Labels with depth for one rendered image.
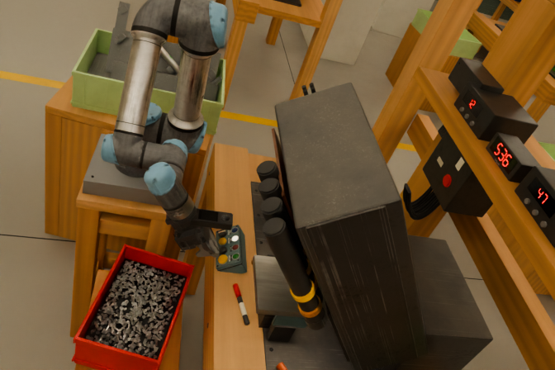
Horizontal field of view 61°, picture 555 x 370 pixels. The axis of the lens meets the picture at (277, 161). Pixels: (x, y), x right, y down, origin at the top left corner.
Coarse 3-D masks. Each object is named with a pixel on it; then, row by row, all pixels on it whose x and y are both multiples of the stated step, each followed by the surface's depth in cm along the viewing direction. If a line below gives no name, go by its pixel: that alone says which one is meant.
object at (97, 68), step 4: (96, 56) 222; (100, 56) 224; (104, 56) 225; (96, 60) 220; (100, 60) 221; (104, 60) 222; (92, 64) 216; (96, 64) 217; (100, 64) 218; (104, 64) 219; (92, 68) 214; (96, 68) 215; (100, 68) 216; (104, 68) 217; (88, 72) 211; (92, 72) 212; (96, 72) 213; (100, 72) 214; (104, 72) 215; (104, 76) 212; (108, 76) 213
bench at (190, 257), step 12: (252, 156) 194; (264, 156) 197; (252, 168) 188; (252, 180) 183; (204, 192) 198; (204, 204) 199; (192, 252) 218; (192, 264) 224; (204, 264) 225; (192, 276) 229; (192, 288) 235
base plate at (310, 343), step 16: (256, 192) 175; (256, 208) 168; (256, 224) 162; (256, 240) 157; (272, 256) 153; (304, 336) 134; (320, 336) 136; (336, 336) 137; (272, 352) 127; (288, 352) 129; (304, 352) 130; (320, 352) 132; (336, 352) 133; (272, 368) 124; (288, 368) 125; (304, 368) 127; (320, 368) 128; (336, 368) 129; (352, 368) 131
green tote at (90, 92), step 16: (96, 32) 217; (96, 48) 224; (80, 64) 196; (224, 64) 230; (80, 80) 191; (96, 80) 191; (112, 80) 192; (224, 80) 218; (80, 96) 196; (96, 96) 196; (112, 96) 197; (160, 96) 198; (224, 96) 208; (112, 112) 202; (208, 112) 205; (208, 128) 210
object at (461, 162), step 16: (448, 144) 124; (432, 160) 130; (448, 160) 123; (464, 160) 117; (432, 176) 129; (448, 176) 122; (464, 176) 116; (448, 192) 121; (464, 192) 118; (480, 192) 118; (448, 208) 121; (464, 208) 122; (480, 208) 122
